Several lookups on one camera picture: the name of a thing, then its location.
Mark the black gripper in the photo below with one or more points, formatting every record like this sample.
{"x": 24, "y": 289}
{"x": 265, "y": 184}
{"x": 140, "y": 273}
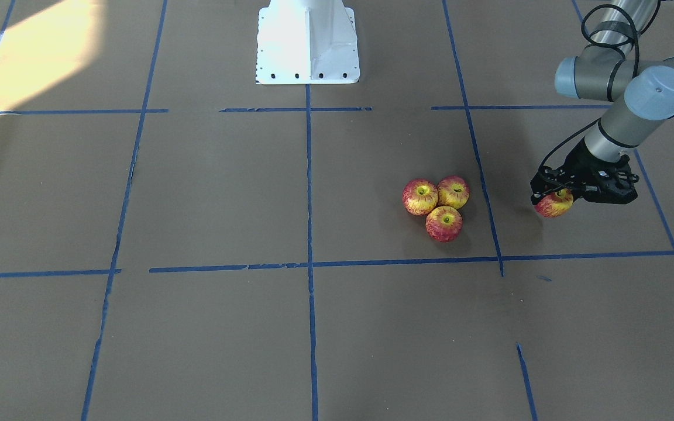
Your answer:
{"x": 578, "y": 162}

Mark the red yellow carried apple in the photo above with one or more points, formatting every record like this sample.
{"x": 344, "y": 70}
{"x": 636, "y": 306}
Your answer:
{"x": 555, "y": 204}

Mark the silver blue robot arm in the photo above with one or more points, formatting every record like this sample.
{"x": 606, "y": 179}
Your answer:
{"x": 641, "y": 97}

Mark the red yellow apple back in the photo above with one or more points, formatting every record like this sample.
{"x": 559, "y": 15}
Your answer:
{"x": 453, "y": 191}

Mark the red yellow apple front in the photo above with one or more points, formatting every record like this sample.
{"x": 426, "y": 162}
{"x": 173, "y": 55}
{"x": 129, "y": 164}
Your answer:
{"x": 444, "y": 224}

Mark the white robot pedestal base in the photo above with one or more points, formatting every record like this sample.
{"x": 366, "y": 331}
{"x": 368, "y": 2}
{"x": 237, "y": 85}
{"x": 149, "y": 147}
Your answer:
{"x": 306, "y": 43}

